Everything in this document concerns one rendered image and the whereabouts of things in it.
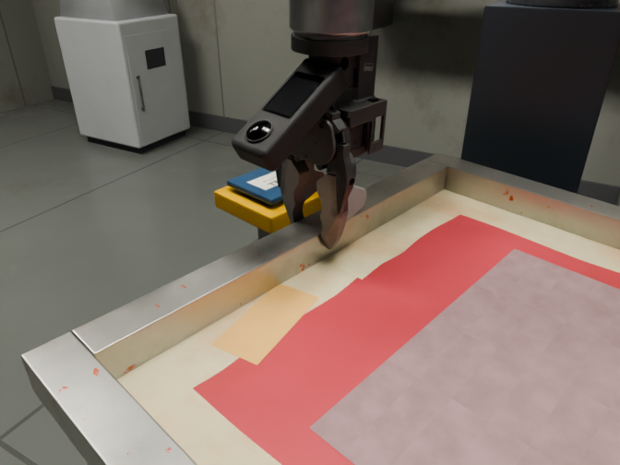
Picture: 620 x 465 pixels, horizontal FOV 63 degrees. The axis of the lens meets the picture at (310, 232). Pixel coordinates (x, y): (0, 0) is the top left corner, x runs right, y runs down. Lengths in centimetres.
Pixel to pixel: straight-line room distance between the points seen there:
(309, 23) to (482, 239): 32
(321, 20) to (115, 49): 321
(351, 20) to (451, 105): 283
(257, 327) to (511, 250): 31
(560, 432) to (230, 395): 24
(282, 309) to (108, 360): 16
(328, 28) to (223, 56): 355
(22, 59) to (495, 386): 523
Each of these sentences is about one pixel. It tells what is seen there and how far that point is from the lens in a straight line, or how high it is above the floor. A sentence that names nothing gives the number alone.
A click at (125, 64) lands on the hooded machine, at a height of 62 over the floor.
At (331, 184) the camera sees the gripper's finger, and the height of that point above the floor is 107.
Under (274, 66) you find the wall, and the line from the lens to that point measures 375.
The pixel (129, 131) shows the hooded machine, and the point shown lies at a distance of 376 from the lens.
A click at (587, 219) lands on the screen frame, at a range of 67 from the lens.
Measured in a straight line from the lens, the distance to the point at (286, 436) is 38.
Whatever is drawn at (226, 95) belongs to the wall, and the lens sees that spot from 406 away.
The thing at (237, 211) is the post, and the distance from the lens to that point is 74.
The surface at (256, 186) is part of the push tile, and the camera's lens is 74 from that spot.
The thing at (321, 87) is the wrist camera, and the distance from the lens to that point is 46.
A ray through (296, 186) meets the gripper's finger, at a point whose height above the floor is 105.
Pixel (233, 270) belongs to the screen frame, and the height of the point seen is 101.
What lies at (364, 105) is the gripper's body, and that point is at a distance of 50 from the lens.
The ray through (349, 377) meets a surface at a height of 97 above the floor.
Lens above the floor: 127
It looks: 29 degrees down
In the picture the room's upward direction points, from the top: straight up
